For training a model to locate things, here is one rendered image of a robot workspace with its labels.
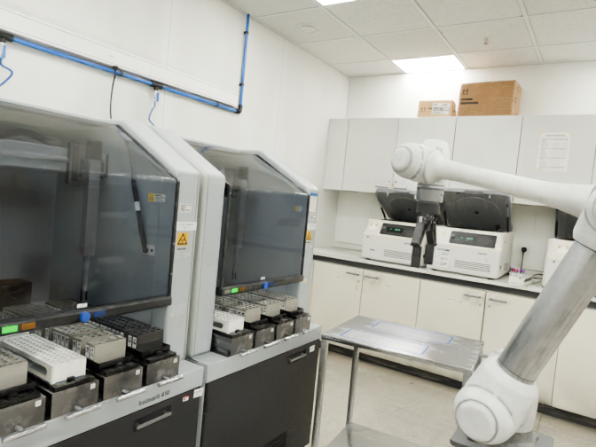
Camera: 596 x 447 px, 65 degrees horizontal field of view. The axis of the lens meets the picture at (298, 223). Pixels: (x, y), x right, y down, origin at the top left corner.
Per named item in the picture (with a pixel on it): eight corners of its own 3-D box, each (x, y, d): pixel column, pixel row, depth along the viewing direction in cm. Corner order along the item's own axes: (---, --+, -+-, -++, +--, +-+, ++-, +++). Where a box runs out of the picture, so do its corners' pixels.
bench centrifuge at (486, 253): (424, 269, 378) (434, 184, 374) (444, 264, 430) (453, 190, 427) (497, 281, 348) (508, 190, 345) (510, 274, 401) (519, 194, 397)
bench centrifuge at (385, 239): (358, 258, 411) (366, 186, 408) (388, 254, 462) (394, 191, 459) (419, 269, 379) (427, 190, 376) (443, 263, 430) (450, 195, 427)
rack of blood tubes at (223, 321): (176, 320, 200) (176, 306, 200) (192, 317, 209) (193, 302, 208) (227, 336, 184) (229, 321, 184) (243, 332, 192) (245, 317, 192)
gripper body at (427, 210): (435, 203, 150) (433, 231, 151) (443, 204, 157) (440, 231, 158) (413, 200, 154) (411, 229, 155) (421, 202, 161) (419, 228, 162)
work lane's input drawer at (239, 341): (120, 318, 218) (121, 300, 217) (145, 314, 230) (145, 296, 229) (239, 360, 179) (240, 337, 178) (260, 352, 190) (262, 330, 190)
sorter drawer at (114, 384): (-10, 343, 171) (-9, 319, 171) (28, 336, 183) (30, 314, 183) (111, 407, 132) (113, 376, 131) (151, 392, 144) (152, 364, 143)
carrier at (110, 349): (121, 354, 150) (122, 336, 149) (125, 356, 149) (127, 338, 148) (89, 363, 140) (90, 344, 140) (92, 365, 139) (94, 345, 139)
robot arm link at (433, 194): (448, 187, 157) (446, 205, 157) (421, 185, 162) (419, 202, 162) (440, 185, 149) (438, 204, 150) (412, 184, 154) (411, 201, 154)
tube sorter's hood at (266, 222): (137, 275, 211) (148, 135, 207) (227, 265, 262) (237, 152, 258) (222, 296, 183) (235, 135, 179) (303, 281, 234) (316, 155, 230)
